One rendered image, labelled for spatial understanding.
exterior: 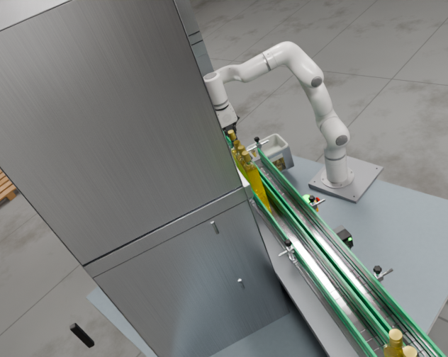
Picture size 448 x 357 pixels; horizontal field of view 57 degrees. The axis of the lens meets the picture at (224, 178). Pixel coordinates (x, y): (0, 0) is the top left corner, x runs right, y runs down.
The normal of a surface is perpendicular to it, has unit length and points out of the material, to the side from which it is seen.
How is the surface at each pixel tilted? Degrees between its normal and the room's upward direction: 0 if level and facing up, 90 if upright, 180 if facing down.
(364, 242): 0
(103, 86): 90
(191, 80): 90
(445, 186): 0
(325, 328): 0
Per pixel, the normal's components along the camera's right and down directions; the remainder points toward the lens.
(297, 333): -0.30, -0.74
